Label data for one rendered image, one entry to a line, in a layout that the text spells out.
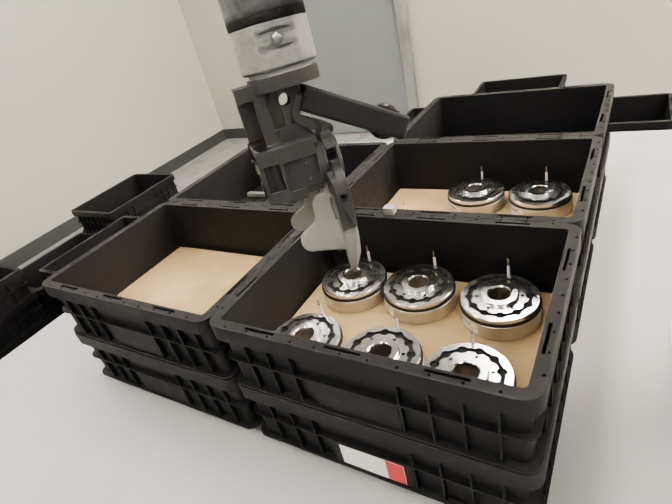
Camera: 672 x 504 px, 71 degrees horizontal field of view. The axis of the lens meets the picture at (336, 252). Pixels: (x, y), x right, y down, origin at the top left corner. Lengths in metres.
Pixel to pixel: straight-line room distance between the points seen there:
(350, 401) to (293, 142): 0.30
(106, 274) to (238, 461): 0.45
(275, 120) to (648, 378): 0.61
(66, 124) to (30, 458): 3.35
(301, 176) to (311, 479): 0.42
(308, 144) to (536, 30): 3.24
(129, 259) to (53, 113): 3.13
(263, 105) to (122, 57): 4.04
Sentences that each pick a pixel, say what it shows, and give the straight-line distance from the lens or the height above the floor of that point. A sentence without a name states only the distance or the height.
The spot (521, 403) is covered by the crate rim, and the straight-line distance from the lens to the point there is 0.45.
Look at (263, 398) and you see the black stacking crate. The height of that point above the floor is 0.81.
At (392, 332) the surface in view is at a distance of 0.62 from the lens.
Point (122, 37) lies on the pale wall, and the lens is 4.54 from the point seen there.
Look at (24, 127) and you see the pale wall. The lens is 3.99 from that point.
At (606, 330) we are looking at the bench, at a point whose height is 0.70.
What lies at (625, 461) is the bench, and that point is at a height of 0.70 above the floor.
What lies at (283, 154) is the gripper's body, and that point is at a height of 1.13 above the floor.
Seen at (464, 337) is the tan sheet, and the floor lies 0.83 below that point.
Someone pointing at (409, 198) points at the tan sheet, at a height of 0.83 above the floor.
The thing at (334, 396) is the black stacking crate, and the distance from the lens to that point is 0.58.
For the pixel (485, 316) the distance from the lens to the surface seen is 0.63.
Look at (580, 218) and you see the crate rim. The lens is 0.69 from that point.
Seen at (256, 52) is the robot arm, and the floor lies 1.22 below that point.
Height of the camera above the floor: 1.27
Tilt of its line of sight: 31 degrees down
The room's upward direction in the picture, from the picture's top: 15 degrees counter-clockwise
